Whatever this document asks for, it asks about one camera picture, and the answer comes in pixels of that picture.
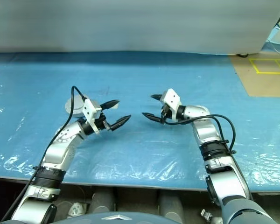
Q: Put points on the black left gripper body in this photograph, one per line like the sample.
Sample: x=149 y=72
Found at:
x=102 y=123

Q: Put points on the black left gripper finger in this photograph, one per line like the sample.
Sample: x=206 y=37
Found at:
x=110 y=104
x=121 y=121

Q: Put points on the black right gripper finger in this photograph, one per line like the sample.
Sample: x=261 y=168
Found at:
x=157 y=97
x=152 y=117

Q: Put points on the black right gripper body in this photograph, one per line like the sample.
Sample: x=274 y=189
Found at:
x=166 y=113

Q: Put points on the silver motor rotor cap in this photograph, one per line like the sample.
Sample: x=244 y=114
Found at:
x=77 y=103

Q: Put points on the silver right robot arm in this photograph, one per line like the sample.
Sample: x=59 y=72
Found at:
x=207 y=135

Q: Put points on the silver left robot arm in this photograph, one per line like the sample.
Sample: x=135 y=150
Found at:
x=58 y=151

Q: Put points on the blue plastic table cover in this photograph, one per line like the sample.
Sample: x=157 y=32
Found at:
x=154 y=154

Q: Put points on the dark grey rounded cylinder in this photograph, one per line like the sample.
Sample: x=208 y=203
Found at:
x=171 y=203
x=102 y=199

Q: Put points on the white backdrop board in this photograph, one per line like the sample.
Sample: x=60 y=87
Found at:
x=130 y=23

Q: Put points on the grey robot torso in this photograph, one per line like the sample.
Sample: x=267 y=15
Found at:
x=121 y=218

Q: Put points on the brown cardboard floor sheet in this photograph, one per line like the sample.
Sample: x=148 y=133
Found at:
x=267 y=81

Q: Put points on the small silver metal fitting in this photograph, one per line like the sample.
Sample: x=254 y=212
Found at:
x=205 y=213

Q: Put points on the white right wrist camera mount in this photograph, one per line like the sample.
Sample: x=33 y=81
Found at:
x=171 y=98

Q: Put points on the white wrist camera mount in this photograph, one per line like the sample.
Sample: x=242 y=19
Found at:
x=91 y=112
x=171 y=98

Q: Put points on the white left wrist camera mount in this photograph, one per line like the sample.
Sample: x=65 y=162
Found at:
x=91 y=112

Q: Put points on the white plastic bracket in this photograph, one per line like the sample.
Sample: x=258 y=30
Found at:
x=75 y=208

